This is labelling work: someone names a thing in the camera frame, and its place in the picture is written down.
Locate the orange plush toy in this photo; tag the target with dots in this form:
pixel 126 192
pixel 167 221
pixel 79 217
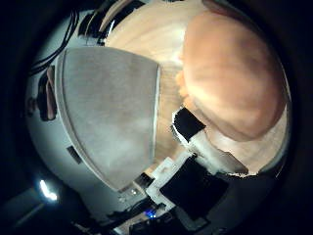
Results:
pixel 231 78

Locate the white rectangular plastic container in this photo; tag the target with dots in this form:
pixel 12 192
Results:
pixel 111 114

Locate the bright ceiling lamp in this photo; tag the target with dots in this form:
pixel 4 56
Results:
pixel 47 192

